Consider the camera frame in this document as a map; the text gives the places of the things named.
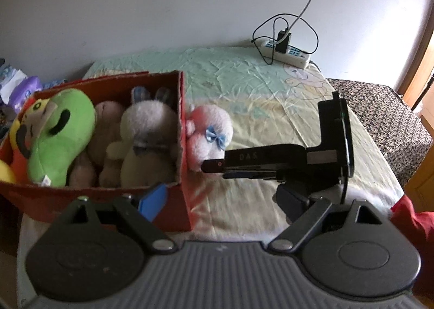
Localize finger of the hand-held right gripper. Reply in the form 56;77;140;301
222;167;286;181
200;144;308;175

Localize green plush toy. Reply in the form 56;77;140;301
27;89;97;188

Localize patterned brown cushion seat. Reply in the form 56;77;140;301
326;78;434;188

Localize purple wipes pack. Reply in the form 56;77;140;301
6;76;43;115

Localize white power strip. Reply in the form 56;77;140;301
259;38;311;70

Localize black charger with cables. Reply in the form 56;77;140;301
270;0;332;57

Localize white plastic packet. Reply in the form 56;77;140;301
0;64;28;101

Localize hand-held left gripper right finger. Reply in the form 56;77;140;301
269;184;389;253

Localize mauve teddy bear plush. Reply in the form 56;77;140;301
69;101;127;188

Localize pink plush with blue bow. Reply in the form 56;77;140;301
185;104;234;178

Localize red cardboard box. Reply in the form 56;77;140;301
0;70;194;233

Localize yellow plush toy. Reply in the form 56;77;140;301
0;97;52;185

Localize wooden furniture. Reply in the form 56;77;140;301
403;163;434;213

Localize white rabbit plush blue ears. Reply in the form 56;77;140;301
106;85;181;188

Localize person's red clothing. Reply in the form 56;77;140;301
389;194;434;298

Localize wooden door frame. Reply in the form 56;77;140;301
394;21;434;114

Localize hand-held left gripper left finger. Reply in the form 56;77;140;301
63;184;178;256

